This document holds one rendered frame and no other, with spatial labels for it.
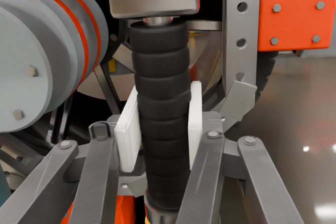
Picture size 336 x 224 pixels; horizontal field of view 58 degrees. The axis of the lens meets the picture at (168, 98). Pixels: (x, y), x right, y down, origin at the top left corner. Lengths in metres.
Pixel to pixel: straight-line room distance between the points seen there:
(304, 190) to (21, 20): 1.35
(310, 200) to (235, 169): 1.29
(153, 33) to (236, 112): 0.28
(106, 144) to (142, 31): 0.06
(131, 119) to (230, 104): 0.26
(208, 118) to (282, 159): 1.47
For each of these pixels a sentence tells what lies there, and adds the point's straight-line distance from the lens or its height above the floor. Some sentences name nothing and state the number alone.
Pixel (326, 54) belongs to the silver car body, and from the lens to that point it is 0.65.
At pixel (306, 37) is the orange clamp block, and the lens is 0.42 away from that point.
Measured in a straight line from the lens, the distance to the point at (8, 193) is 0.50.
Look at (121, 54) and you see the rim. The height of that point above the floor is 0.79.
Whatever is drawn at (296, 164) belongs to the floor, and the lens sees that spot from 1.63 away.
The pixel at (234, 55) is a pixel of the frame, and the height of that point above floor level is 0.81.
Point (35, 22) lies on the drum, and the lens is 0.30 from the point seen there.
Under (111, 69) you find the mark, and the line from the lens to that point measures 0.74.
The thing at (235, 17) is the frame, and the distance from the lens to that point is 0.40.
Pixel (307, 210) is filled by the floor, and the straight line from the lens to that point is 1.39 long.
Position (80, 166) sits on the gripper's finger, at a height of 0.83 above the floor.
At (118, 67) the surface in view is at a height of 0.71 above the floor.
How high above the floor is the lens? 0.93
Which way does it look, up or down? 24 degrees down
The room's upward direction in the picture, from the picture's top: 4 degrees counter-clockwise
